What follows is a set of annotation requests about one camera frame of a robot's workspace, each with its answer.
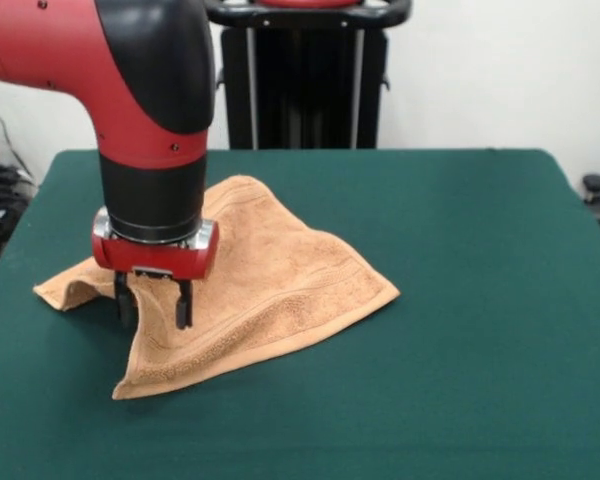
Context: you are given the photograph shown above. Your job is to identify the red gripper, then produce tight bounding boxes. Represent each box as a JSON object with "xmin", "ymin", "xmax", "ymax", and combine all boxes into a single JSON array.
[{"xmin": 90, "ymin": 207, "xmax": 221, "ymax": 332}]

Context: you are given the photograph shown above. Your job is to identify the tan terry towel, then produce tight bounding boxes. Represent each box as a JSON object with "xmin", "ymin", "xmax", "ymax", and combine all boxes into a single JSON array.
[{"xmin": 32, "ymin": 174, "xmax": 400, "ymax": 401}]

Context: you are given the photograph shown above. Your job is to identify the dark green table cloth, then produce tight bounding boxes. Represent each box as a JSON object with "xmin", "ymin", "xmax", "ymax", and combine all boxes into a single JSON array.
[{"xmin": 0, "ymin": 148, "xmax": 600, "ymax": 480}]

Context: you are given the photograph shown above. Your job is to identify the black cable bundle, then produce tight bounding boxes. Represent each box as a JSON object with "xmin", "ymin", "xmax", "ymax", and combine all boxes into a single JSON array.
[{"xmin": 0, "ymin": 163, "xmax": 39, "ymax": 221}]

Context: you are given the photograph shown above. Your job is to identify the grey cable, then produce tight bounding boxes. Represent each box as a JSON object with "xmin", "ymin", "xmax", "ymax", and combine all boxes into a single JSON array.
[{"xmin": 0, "ymin": 92, "xmax": 34, "ymax": 179}]

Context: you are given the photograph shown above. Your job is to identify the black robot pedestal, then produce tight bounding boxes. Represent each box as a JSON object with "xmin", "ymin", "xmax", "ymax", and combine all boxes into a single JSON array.
[{"xmin": 204, "ymin": 0, "xmax": 414, "ymax": 150}]

